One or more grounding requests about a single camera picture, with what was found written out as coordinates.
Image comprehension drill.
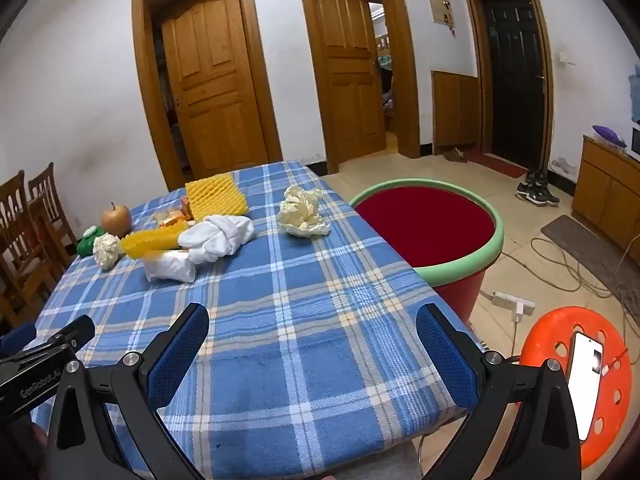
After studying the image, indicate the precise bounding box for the green bell pepper toy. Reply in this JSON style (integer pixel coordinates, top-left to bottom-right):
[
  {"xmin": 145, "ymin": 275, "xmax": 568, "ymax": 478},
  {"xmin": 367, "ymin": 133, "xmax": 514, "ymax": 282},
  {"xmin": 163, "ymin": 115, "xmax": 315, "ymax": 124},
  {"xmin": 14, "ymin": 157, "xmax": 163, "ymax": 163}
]
[{"xmin": 76, "ymin": 226, "xmax": 108, "ymax": 257}]

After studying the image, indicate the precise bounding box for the red yellow apple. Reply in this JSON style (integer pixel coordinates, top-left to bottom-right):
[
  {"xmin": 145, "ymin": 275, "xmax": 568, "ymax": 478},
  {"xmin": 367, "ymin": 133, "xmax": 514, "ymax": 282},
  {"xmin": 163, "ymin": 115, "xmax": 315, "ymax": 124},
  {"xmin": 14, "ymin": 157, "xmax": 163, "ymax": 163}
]
[{"xmin": 101, "ymin": 202, "xmax": 133, "ymax": 238}]

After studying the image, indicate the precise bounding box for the blue plaid tablecloth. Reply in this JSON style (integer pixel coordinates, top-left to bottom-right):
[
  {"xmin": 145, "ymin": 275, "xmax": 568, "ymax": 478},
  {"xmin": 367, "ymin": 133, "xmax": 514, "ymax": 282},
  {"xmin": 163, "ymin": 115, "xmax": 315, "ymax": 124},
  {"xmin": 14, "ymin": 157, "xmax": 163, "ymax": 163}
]
[{"xmin": 30, "ymin": 160, "xmax": 481, "ymax": 480}]

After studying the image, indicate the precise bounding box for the low wooden wall panel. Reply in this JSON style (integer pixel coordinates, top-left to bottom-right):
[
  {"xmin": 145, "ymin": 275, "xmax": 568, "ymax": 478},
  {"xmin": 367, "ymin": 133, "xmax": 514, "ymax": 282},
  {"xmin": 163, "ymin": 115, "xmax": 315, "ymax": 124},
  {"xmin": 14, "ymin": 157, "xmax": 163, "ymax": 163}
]
[{"xmin": 431, "ymin": 71, "xmax": 482, "ymax": 156}]

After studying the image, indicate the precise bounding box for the red doormat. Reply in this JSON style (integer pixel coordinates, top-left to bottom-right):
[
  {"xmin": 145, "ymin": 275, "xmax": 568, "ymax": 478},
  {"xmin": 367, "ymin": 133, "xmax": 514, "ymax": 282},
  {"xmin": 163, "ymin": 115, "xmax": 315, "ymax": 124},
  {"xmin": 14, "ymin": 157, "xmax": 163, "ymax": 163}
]
[{"xmin": 467, "ymin": 151, "xmax": 528, "ymax": 179}]

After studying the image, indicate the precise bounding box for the white tissue packet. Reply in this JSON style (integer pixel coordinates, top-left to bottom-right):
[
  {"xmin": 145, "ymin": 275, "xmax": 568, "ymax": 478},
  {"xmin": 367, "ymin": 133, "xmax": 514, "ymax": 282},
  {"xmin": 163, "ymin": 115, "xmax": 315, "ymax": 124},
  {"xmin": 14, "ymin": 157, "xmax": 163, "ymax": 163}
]
[{"xmin": 144, "ymin": 251, "xmax": 197, "ymax": 283}]

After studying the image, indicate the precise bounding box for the small cream paper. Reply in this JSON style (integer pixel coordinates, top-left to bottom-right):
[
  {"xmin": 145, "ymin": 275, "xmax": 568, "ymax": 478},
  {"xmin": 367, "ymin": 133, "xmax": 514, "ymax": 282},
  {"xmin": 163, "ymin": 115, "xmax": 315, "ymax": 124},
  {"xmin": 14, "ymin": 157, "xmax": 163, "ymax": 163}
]
[{"xmin": 93, "ymin": 233, "xmax": 123, "ymax": 271}]

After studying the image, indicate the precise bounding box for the wooden cabinet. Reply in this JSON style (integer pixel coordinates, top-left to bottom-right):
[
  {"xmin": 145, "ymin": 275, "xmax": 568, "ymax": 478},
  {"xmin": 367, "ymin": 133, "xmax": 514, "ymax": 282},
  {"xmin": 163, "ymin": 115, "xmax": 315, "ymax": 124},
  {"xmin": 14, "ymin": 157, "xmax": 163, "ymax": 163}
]
[{"xmin": 571, "ymin": 134, "xmax": 640, "ymax": 251}]

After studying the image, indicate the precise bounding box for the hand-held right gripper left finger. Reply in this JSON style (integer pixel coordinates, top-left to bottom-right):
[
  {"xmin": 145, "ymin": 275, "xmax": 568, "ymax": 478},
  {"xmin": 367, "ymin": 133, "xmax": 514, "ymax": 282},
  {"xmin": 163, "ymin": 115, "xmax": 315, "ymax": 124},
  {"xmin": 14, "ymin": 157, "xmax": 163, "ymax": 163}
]
[{"xmin": 45, "ymin": 302, "xmax": 211, "ymax": 480}]

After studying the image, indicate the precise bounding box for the open wooden door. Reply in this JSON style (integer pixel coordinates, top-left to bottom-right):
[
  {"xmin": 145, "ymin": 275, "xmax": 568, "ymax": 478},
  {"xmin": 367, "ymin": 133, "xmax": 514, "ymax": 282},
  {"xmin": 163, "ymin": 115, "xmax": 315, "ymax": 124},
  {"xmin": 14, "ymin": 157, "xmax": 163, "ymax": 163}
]
[{"xmin": 312, "ymin": 0, "xmax": 388, "ymax": 163}]

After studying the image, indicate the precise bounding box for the purple object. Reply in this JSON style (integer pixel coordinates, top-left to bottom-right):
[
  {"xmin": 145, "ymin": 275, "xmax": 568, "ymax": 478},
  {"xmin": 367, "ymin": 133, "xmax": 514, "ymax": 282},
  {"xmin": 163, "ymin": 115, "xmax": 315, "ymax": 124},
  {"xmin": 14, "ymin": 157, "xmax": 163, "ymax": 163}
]
[{"xmin": 592, "ymin": 125, "xmax": 628, "ymax": 148}]

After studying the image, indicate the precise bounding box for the wooden chair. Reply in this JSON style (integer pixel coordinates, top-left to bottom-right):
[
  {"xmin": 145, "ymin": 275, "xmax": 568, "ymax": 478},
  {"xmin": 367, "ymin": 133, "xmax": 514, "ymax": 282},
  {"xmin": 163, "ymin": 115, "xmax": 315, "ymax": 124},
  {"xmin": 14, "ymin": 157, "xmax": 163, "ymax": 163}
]
[
  {"xmin": 0, "ymin": 170, "xmax": 58, "ymax": 313},
  {"xmin": 27, "ymin": 162, "xmax": 78, "ymax": 261}
]

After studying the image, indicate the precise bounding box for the black entrance door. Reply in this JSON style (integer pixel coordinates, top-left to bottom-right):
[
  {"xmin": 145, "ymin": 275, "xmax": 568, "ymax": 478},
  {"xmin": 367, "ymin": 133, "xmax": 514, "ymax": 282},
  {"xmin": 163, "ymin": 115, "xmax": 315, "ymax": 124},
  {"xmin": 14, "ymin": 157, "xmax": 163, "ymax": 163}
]
[{"xmin": 480, "ymin": 0, "xmax": 546, "ymax": 168}]

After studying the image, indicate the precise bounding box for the white power strip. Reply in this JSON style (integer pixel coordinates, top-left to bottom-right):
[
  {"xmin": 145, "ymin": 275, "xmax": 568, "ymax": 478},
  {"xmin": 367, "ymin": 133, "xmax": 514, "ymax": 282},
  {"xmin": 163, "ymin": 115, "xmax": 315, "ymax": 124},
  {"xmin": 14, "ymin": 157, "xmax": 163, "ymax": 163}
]
[{"xmin": 491, "ymin": 291, "xmax": 536, "ymax": 317}]

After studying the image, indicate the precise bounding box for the orange clear snack packet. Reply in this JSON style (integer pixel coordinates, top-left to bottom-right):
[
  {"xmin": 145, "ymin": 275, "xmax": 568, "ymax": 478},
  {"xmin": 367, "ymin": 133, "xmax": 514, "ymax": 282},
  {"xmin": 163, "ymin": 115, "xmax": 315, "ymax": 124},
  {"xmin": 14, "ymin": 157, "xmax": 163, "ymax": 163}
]
[{"xmin": 154, "ymin": 209, "xmax": 193, "ymax": 228}]

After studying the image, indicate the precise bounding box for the white cloth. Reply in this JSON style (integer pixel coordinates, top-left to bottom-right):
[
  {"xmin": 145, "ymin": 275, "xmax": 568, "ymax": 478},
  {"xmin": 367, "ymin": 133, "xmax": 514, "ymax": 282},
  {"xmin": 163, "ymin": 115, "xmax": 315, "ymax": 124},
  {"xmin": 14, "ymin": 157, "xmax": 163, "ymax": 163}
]
[{"xmin": 178, "ymin": 214, "xmax": 256, "ymax": 264}]

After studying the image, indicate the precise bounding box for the white smartphone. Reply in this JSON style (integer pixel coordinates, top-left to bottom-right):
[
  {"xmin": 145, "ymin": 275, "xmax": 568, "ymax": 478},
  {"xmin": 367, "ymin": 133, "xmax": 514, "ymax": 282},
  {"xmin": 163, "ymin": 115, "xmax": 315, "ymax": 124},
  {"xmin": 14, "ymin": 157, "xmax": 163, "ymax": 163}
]
[{"xmin": 566, "ymin": 331, "xmax": 606, "ymax": 442}]

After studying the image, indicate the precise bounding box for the large cream paper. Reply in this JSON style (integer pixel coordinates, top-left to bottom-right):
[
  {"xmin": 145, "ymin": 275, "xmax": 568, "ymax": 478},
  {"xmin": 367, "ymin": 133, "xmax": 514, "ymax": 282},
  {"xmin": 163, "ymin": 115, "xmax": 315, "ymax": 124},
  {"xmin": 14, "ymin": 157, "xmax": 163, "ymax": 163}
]
[{"xmin": 278, "ymin": 185, "xmax": 331, "ymax": 238}]

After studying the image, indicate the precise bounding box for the beige electric panel box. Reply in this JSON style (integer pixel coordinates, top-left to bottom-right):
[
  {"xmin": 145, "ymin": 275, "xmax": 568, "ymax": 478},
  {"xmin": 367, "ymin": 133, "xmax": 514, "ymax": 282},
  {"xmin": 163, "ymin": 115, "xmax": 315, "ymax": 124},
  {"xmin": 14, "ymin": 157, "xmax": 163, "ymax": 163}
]
[{"xmin": 426, "ymin": 0, "xmax": 457, "ymax": 26}]

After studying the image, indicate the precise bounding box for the wooden door frame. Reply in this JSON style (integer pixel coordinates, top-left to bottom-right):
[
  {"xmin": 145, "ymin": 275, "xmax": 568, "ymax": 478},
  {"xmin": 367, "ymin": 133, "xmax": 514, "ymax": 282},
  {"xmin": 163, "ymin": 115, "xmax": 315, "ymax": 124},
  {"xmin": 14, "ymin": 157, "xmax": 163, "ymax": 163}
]
[
  {"xmin": 296, "ymin": 0, "xmax": 421, "ymax": 176},
  {"xmin": 131, "ymin": 0, "xmax": 283, "ymax": 192},
  {"xmin": 464, "ymin": 0, "xmax": 555, "ymax": 171}
]

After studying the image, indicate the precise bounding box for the orange plastic stool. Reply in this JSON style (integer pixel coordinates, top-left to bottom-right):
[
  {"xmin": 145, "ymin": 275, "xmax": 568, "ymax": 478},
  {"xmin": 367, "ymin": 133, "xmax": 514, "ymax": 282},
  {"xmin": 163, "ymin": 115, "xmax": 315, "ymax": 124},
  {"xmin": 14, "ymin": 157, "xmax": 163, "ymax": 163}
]
[{"xmin": 517, "ymin": 306, "xmax": 633, "ymax": 471}]

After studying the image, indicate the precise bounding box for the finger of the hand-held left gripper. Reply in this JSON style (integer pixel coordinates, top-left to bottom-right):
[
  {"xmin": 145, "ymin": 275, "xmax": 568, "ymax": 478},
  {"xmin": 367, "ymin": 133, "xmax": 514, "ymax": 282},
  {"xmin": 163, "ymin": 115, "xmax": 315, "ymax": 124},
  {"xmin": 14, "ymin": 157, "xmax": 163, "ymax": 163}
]
[
  {"xmin": 0, "ymin": 324, "xmax": 37, "ymax": 356},
  {"xmin": 0, "ymin": 315, "xmax": 96, "ymax": 377}
]

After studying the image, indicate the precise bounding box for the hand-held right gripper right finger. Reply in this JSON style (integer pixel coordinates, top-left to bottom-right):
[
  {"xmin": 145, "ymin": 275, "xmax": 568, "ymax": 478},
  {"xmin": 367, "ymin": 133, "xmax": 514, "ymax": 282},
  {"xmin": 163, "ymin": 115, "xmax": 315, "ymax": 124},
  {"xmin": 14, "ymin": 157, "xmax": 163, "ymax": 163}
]
[{"xmin": 416, "ymin": 302, "xmax": 583, "ymax": 480}]

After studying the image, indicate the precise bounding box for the tan floor cable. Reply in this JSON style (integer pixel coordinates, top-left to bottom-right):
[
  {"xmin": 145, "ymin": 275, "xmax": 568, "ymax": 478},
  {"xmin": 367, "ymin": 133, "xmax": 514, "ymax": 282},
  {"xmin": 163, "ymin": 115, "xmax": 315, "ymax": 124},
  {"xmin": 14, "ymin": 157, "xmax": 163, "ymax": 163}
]
[{"xmin": 500, "ymin": 237, "xmax": 640, "ymax": 311}]

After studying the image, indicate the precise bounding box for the long yellow foam net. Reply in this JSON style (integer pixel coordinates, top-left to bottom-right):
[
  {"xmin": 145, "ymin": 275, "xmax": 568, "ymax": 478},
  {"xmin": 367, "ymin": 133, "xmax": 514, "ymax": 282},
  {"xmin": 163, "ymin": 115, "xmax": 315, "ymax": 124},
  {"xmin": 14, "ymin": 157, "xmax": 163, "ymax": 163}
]
[{"xmin": 120, "ymin": 222, "xmax": 193, "ymax": 259}]

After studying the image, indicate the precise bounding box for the arched panel wooden door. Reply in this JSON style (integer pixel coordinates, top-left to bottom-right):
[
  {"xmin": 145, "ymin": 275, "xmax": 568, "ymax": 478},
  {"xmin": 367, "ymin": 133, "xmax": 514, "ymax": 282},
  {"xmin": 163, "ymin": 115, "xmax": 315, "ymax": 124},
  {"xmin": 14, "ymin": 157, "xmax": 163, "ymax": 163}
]
[{"xmin": 161, "ymin": 0, "xmax": 271, "ymax": 181}]

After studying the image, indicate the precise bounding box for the large yellow foam net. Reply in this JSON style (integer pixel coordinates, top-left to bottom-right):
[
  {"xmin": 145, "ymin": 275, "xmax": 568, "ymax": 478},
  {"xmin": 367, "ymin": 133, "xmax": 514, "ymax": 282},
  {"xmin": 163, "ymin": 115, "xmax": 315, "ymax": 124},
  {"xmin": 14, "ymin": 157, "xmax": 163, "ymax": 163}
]
[{"xmin": 185, "ymin": 172, "xmax": 249, "ymax": 222}]

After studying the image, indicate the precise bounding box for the red tub with green rim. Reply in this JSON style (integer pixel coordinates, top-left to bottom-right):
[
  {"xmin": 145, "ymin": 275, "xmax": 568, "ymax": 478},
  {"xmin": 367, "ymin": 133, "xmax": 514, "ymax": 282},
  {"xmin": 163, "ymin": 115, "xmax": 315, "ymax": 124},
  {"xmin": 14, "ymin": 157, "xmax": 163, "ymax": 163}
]
[{"xmin": 348, "ymin": 177, "xmax": 505, "ymax": 326}]

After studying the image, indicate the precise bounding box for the grey floor mat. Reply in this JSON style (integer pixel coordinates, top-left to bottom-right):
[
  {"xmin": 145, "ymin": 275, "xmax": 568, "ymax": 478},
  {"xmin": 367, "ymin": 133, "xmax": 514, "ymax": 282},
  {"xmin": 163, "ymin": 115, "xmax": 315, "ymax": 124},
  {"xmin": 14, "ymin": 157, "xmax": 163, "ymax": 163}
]
[{"xmin": 541, "ymin": 215, "xmax": 640, "ymax": 301}]

